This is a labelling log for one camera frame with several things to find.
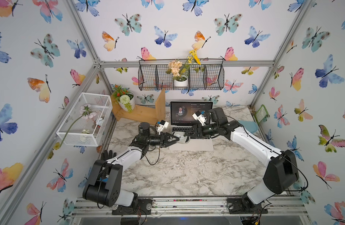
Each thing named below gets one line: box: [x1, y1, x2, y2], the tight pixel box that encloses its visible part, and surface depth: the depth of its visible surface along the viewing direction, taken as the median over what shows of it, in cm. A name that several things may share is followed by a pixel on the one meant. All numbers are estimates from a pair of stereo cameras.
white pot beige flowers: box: [165, 50, 202, 88], surface depth 87 cm
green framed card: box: [254, 104, 269, 124], surface depth 113 cm
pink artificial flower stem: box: [60, 103, 98, 148], surface depth 75 cm
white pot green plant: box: [112, 84, 136, 113], surface depth 99 cm
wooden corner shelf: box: [110, 88, 166, 126], surface depth 107 cm
